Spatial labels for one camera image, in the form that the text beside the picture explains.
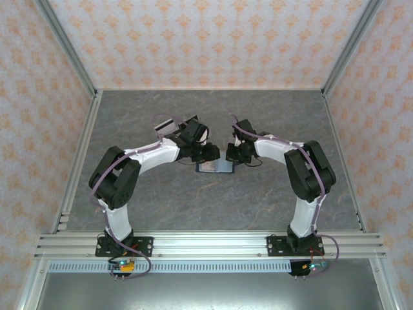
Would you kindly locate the orange card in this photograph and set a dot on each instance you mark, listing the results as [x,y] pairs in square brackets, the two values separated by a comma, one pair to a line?
[209,167]

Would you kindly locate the blue leather card holder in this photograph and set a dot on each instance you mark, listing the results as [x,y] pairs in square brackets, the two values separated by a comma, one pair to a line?
[222,167]

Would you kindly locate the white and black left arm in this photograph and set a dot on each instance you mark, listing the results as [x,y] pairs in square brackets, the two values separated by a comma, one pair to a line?
[116,219]

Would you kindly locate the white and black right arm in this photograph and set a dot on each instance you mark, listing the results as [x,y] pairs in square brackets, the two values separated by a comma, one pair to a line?
[303,219]

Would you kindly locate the grey metal sheet panel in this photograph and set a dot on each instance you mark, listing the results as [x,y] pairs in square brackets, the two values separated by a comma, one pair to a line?
[209,294]

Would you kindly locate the white right camera bracket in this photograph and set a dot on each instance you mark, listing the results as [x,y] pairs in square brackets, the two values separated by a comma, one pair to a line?
[237,141]

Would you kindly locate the white camera bracket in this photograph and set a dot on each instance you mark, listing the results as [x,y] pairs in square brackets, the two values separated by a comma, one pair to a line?
[237,141]
[203,137]

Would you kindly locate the white left camera bracket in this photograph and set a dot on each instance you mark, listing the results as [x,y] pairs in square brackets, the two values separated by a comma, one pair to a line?
[203,137]

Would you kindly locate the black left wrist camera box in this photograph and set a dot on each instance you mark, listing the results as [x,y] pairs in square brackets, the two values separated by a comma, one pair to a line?
[193,129]

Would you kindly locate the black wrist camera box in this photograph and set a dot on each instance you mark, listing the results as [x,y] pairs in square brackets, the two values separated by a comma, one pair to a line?
[246,126]
[193,129]

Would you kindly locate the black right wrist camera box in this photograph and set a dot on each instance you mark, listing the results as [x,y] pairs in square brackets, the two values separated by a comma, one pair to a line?
[246,126]

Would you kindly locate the wide aluminium mounting rail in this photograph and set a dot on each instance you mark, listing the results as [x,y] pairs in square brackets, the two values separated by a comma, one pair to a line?
[209,247]

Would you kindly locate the aluminium side rail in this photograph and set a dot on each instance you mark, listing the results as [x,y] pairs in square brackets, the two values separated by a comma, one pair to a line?
[64,213]
[334,129]

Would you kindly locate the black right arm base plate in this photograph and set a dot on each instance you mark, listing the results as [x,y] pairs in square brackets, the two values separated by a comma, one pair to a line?
[274,247]

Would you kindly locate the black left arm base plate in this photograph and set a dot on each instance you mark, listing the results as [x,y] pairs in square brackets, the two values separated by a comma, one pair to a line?
[145,247]

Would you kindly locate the aluminium frame post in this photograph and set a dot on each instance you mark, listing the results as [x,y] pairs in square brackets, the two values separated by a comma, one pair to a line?
[70,48]
[32,287]
[385,287]
[350,48]

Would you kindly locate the aluminium lower frame post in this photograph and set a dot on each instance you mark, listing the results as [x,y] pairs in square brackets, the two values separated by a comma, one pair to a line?
[32,287]
[385,287]

